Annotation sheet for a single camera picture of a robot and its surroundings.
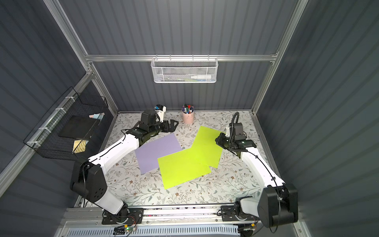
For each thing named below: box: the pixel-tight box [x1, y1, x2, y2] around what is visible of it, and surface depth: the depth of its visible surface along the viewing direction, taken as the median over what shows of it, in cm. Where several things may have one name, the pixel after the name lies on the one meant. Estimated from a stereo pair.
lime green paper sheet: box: [157, 147, 212, 190], surface depth 93 cm
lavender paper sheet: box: [134, 132, 183, 176], surface depth 95 cm
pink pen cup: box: [181, 103, 195, 125], surface depth 107 cm
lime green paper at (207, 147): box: [191, 125, 223, 169], surface depth 107 cm
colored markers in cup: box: [182, 103, 194, 115], surface depth 107 cm
